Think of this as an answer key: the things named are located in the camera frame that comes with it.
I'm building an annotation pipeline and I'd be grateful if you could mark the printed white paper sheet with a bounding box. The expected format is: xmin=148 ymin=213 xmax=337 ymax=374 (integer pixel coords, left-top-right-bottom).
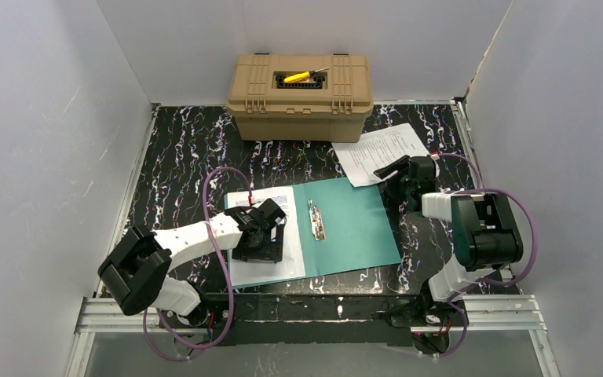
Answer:
xmin=229 ymin=186 xmax=305 ymax=288

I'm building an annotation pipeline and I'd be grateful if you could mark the teal paper folder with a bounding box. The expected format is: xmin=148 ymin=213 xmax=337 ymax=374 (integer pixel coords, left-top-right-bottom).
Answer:
xmin=228 ymin=177 xmax=402 ymax=291

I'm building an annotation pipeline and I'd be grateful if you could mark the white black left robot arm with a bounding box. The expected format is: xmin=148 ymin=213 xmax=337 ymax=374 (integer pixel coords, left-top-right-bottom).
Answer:
xmin=97 ymin=199 xmax=287 ymax=317

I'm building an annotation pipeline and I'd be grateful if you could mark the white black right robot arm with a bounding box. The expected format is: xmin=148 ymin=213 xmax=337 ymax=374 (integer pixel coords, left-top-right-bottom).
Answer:
xmin=374 ymin=153 xmax=524 ymax=303

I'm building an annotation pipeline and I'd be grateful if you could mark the metal folder clip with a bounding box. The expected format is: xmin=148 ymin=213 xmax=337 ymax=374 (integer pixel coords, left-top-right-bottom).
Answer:
xmin=308 ymin=199 xmax=326 ymax=241

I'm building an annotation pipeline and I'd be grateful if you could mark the tan plastic toolbox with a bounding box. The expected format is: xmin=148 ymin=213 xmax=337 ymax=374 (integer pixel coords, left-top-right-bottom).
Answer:
xmin=226 ymin=53 xmax=374 ymax=143

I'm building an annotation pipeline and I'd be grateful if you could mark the yellow handled screwdriver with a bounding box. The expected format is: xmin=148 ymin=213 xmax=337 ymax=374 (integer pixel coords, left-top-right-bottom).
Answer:
xmin=283 ymin=67 xmax=329 ymax=84

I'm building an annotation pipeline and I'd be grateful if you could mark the aluminium frame rail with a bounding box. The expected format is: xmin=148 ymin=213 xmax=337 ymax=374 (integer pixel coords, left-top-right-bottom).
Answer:
xmin=65 ymin=295 xmax=558 ymax=376

